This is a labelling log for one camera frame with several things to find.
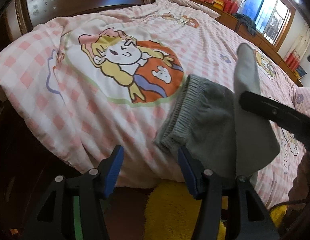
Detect pink checkered cartoon duvet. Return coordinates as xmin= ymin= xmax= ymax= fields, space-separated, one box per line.
xmin=0 ymin=0 xmax=310 ymax=210

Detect yellow fluffy garment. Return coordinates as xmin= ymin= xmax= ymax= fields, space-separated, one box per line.
xmin=144 ymin=179 xmax=290 ymax=240

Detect wooden low cabinet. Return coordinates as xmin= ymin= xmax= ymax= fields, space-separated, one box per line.
xmin=179 ymin=0 xmax=303 ymax=88

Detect green and blue floor mat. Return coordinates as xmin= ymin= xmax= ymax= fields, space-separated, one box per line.
xmin=73 ymin=196 xmax=83 ymax=240

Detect red and yellow boxes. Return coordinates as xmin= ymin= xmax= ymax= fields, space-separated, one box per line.
xmin=212 ymin=0 xmax=225 ymax=10

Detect window with wooden frame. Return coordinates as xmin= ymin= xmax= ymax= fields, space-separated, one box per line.
xmin=238 ymin=0 xmax=296 ymax=50

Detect grey knit pants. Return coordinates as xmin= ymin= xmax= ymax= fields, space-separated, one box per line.
xmin=154 ymin=43 xmax=280 ymax=179

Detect pink checkered pillow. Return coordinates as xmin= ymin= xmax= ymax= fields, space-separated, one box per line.
xmin=294 ymin=87 xmax=310 ymax=117

